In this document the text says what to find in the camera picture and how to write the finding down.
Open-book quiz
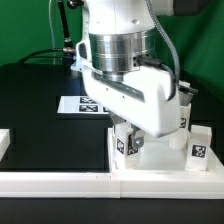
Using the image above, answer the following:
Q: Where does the white square table top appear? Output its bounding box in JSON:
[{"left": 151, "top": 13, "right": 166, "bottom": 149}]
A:
[{"left": 108, "top": 129, "right": 224, "bottom": 173}]

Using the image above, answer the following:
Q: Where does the white front fence bar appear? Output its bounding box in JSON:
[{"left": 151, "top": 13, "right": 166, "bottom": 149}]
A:
[{"left": 0, "top": 172, "right": 224, "bottom": 199}]

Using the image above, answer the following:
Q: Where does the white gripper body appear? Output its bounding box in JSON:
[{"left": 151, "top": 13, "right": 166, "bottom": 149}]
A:
[{"left": 75, "top": 38, "right": 180, "bottom": 137}]

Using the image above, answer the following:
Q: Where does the black cable at base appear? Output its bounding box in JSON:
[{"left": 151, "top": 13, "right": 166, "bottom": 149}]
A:
[{"left": 17, "top": 46, "right": 77, "bottom": 66}]

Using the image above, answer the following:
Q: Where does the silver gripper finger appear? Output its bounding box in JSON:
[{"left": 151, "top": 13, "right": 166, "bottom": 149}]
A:
[
  {"left": 109, "top": 112, "right": 125, "bottom": 125},
  {"left": 127, "top": 125, "right": 145, "bottom": 155}
]

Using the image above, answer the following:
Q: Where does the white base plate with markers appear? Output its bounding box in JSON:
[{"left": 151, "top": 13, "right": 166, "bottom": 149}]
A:
[{"left": 57, "top": 96, "right": 108, "bottom": 115}]

